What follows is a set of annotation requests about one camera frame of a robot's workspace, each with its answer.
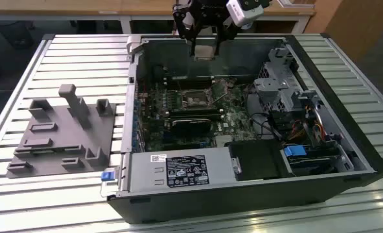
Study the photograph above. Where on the black open PC case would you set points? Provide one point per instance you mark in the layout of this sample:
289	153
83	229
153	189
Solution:
210	206

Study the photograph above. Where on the small silver chipset heatsink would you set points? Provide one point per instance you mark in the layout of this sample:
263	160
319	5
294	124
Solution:
225	140

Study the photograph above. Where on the blue case latch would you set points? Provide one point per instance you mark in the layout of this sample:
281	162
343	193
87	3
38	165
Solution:
107	175

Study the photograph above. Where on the square CPU chip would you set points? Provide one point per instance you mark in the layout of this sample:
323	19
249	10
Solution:
205	52

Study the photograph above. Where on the grey parts rack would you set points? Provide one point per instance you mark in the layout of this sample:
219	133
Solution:
65	145

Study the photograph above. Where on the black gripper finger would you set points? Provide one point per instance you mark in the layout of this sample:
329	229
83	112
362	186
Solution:
182	29
229	31

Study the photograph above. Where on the wooden cabinet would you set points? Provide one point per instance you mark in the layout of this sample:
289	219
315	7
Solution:
357	29

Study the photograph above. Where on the blue disk carrier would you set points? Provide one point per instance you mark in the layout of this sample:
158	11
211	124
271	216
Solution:
295	151

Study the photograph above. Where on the metal disk bay cage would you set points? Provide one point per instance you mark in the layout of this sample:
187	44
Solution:
275	85

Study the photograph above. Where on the long wooden desk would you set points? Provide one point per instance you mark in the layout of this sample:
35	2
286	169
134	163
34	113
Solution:
81	6

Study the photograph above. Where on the black drive bay cover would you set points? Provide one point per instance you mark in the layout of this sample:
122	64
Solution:
255	160

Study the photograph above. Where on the black graphics card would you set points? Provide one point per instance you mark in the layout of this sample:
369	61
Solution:
191	126

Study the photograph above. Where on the white paper stack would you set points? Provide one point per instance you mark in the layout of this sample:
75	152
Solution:
290	2

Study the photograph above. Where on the CPU socket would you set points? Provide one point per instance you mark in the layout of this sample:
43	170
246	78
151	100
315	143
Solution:
194	99

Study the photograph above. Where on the green motherboard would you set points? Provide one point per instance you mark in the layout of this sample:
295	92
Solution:
233	121

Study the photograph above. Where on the black trash bin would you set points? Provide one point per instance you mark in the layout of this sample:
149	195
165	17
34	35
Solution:
13	34

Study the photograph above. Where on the grey power supply unit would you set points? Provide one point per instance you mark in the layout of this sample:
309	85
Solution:
139	170

